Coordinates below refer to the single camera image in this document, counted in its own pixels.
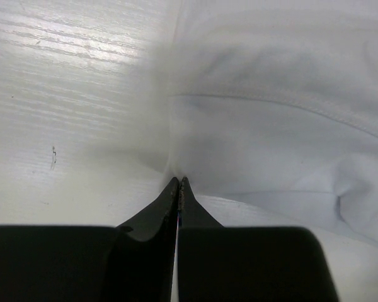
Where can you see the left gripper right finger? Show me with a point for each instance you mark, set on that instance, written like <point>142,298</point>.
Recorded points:
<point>263,263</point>

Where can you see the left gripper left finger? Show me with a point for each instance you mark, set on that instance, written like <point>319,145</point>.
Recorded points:
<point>129,262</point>

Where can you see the light white skirt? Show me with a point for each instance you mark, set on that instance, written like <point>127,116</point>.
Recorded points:
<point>275,104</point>

